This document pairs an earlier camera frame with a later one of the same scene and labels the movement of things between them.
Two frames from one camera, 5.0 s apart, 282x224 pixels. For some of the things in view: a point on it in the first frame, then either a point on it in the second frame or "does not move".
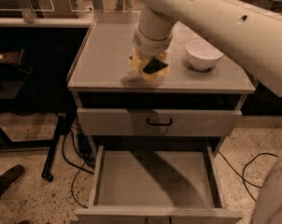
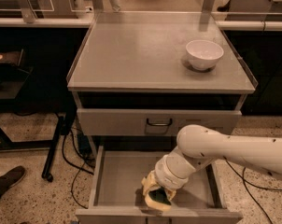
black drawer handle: (159, 123) does not move
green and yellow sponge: (154, 69) → (158, 200)
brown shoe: (2, 182) does not move
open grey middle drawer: (158, 185) does not move
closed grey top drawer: (156, 122) does not move
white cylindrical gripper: (149, 45) → (164, 178)
